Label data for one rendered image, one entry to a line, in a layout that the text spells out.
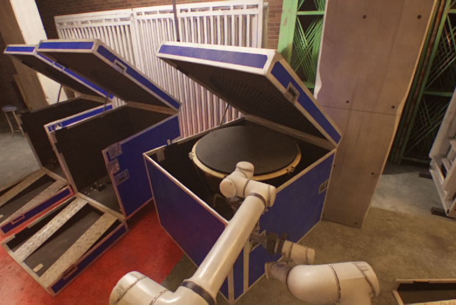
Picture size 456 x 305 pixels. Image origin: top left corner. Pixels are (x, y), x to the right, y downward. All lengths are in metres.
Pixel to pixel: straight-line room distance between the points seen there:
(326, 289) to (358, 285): 0.11
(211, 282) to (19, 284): 2.28
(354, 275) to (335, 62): 1.58
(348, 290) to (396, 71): 1.61
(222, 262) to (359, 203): 2.00
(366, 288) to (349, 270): 0.07
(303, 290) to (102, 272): 1.95
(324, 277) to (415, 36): 1.69
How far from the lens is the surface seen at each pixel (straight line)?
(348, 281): 0.94
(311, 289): 0.92
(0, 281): 3.02
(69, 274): 2.55
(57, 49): 2.56
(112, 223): 2.70
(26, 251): 3.08
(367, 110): 2.20
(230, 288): 1.76
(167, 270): 2.36
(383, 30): 2.10
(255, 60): 1.17
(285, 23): 3.87
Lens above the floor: 1.89
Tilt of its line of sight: 29 degrees down
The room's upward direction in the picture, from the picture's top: 2 degrees counter-clockwise
